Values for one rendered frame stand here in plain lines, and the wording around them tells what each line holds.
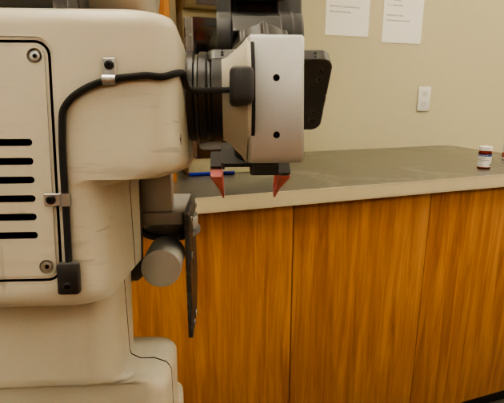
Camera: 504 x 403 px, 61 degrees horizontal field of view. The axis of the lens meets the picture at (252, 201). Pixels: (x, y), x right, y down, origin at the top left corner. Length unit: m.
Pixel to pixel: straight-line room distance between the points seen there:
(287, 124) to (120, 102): 0.15
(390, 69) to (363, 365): 1.29
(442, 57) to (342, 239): 1.29
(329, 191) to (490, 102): 1.51
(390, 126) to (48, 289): 1.91
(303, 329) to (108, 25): 1.09
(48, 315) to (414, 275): 1.18
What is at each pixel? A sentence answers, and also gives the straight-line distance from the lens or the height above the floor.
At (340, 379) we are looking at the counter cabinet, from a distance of 1.47.
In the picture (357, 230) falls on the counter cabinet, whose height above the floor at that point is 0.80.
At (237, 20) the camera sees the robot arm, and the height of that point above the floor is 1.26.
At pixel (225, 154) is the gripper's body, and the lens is 0.76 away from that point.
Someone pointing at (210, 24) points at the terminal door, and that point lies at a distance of 1.32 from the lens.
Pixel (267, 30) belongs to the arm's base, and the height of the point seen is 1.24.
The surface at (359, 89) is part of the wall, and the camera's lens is 2.03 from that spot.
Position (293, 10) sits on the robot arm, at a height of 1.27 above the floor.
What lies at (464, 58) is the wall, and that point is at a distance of 2.39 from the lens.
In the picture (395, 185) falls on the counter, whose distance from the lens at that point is 1.26.
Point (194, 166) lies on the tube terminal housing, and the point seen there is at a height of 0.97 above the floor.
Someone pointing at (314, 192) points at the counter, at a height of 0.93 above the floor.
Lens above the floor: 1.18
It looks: 14 degrees down
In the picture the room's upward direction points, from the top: straight up
